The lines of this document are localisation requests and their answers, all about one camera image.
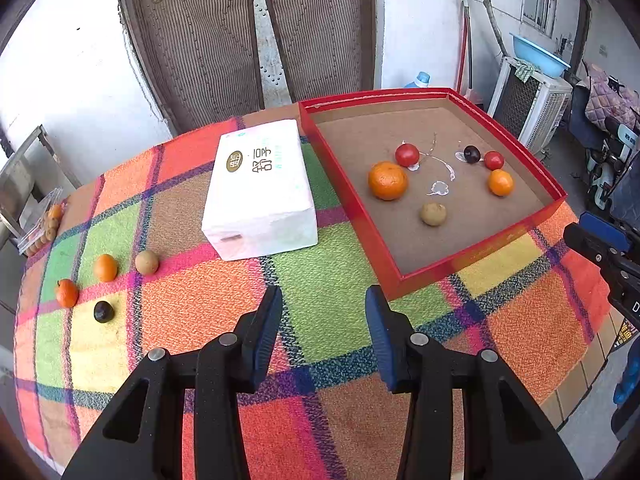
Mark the large orange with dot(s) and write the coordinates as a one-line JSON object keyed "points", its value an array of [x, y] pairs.
{"points": [[388, 180]]}

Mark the stainless steel sink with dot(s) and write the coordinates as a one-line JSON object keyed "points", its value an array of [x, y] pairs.
{"points": [[20, 175]]}

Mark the person's right hand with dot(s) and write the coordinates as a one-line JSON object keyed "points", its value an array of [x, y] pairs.
{"points": [[627, 380]]}

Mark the red cardboard box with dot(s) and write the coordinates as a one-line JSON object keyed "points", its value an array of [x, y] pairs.
{"points": [[360, 135]]}

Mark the blue plastic basin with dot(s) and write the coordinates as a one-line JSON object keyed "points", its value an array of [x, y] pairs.
{"points": [[537, 55]]}

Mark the quilted floral cover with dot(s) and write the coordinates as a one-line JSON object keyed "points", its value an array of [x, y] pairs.
{"points": [[612, 95]]}

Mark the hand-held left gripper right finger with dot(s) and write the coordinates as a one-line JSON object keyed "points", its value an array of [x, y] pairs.
{"points": [[377, 340]]}

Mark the red stick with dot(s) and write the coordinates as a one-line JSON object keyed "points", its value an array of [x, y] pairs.
{"points": [[464, 55]]}

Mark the wooden stick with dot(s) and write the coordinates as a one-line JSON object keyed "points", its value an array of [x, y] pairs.
{"points": [[492, 15]]}

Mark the colourful plaid blanket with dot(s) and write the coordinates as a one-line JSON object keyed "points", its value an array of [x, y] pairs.
{"points": [[350, 280]]}

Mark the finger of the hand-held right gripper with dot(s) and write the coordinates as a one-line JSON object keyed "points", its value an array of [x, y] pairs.
{"points": [[602, 227], [590, 246]]}

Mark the white air conditioner unit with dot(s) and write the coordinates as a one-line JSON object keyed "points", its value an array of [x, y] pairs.
{"points": [[535, 110]]}

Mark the electric scooter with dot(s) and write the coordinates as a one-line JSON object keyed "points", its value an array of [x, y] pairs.
{"points": [[607, 160]]}

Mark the group of small brown fruits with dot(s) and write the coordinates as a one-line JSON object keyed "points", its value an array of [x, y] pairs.
{"points": [[50, 227]]}

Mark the green checkered cloth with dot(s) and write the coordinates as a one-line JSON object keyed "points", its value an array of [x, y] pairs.
{"points": [[525, 70]]}

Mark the clear plastic container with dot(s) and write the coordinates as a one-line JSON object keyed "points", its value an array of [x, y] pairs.
{"points": [[37, 220]]}

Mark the brown ribbed metal door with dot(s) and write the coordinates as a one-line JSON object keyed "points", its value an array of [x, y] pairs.
{"points": [[210, 35]]}

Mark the blue detergent bottle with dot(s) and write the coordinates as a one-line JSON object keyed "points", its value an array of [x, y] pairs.
{"points": [[419, 81]]}

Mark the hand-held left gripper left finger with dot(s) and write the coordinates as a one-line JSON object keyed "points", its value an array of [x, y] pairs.
{"points": [[265, 340]]}

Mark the brown kiwi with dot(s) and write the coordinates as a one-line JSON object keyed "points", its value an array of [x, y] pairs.
{"points": [[433, 213], [147, 262]]}

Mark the dark purple plum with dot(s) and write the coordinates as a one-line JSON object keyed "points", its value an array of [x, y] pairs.
{"points": [[471, 154], [103, 311]]}

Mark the white tissue pack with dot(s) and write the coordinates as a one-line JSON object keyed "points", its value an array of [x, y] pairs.
{"points": [[255, 200]]}

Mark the red tomato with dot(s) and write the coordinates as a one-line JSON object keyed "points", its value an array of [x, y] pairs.
{"points": [[407, 154], [493, 160]]}

